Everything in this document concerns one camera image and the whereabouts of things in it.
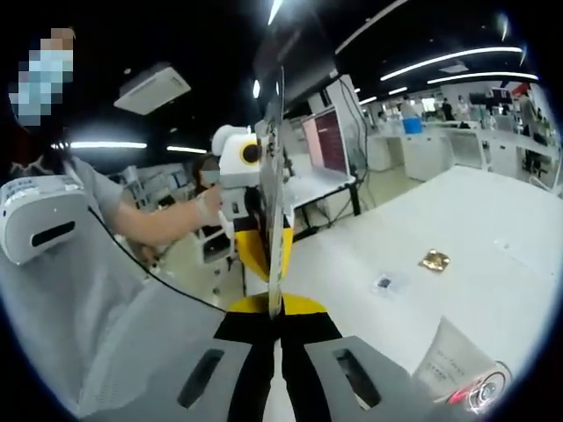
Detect ceiling air conditioner unit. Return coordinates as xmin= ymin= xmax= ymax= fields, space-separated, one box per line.
xmin=113 ymin=65 xmax=193 ymax=117

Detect white grey chest device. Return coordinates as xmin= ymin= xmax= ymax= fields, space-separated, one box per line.
xmin=0 ymin=174 xmax=88 ymax=266

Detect red-collared skincare pump bottle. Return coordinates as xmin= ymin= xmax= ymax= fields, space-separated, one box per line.
xmin=439 ymin=360 xmax=515 ymax=415

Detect gold foil skincare sachet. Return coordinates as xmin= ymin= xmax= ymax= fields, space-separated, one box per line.
xmin=417 ymin=249 xmax=453 ymax=275

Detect person's left hand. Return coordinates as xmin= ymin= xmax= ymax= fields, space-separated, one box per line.
xmin=194 ymin=183 xmax=224 ymax=230

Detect green black skincare packet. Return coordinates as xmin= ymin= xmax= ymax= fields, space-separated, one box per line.
xmin=256 ymin=65 xmax=295 ymax=321

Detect long ceiling light strip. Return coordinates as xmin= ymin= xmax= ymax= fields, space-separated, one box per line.
xmin=379 ymin=46 xmax=525 ymax=84

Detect computer monitor maroon screen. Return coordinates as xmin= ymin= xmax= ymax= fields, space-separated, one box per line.
xmin=301 ymin=105 xmax=354 ymax=178

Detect white skincare tube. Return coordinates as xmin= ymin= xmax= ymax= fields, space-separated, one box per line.
xmin=411 ymin=316 xmax=501 ymax=404

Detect black cable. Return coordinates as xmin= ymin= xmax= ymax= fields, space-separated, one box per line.
xmin=86 ymin=205 xmax=229 ymax=314

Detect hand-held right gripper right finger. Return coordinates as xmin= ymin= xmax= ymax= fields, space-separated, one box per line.
xmin=279 ymin=295 xmax=442 ymax=422

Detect person's grey shirt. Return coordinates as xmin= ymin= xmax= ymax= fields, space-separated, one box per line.
xmin=0 ymin=157 xmax=230 ymax=418

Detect blue bin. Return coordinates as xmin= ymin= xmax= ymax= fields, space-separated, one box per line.
xmin=401 ymin=115 xmax=424 ymax=136

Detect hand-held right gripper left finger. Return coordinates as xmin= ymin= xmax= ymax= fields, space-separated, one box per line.
xmin=81 ymin=295 xmax=277 ymax=422

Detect white desk black legs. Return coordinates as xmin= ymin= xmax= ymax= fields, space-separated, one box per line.
xmin=284 ymin=165 xmax=367 ymax=230

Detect clear skincare sachet dark square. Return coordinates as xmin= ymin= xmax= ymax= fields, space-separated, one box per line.
xmin=369 ymin=267 xmax=413 ymax=301

